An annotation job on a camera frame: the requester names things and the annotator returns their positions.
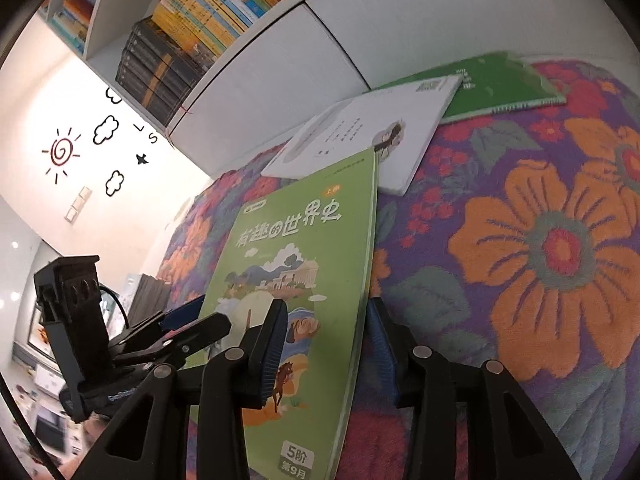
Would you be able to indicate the dark grey furniture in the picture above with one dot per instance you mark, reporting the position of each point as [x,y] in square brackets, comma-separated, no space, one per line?
[150,295]

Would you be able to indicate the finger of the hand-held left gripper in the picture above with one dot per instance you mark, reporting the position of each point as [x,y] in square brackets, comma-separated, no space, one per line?
[175,317]
[205,330]

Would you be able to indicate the black letters wall sticker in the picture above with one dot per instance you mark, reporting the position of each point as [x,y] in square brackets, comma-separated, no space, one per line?
[153,137]

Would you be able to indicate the row of orange and teal books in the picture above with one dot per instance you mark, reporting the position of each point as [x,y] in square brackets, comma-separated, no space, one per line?
[72,25]

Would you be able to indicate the green book with cricket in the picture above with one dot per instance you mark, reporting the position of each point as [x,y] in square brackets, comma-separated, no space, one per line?
[500,80]

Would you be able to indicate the white wall switch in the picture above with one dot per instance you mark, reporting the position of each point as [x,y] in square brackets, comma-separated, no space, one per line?
[71,214]
[85,196]

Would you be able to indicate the black star wall sticker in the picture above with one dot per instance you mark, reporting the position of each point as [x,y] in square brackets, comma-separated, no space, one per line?
[142,159]

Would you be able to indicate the row of yellow books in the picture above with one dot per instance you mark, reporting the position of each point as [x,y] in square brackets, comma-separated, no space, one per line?
[210,5]

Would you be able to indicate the white book with orange figure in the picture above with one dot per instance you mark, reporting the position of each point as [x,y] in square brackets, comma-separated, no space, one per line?
[425,110]

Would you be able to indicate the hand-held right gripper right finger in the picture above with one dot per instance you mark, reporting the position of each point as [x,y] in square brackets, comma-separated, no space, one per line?
[385,355]

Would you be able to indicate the small cloud wall sticker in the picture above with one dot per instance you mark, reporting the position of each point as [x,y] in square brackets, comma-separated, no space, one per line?
[115,182]
[112,96]

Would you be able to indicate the floral blanket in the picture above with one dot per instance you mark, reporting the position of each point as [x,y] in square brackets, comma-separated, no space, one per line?
[500,210]

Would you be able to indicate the large cloud wall sticker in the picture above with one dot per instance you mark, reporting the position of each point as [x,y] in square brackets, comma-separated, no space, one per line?
[106,130]

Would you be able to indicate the red sun wall sticker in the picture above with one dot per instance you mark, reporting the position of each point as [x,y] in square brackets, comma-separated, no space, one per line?
[60,151]

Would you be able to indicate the green book with buildings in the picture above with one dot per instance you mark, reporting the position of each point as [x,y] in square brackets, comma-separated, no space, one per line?
[300,240]

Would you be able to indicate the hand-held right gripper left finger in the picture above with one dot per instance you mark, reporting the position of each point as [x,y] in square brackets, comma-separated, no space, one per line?
[275,360]

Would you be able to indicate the white bookshelf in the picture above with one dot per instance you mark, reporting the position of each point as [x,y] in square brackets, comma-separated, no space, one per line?
[300,60]

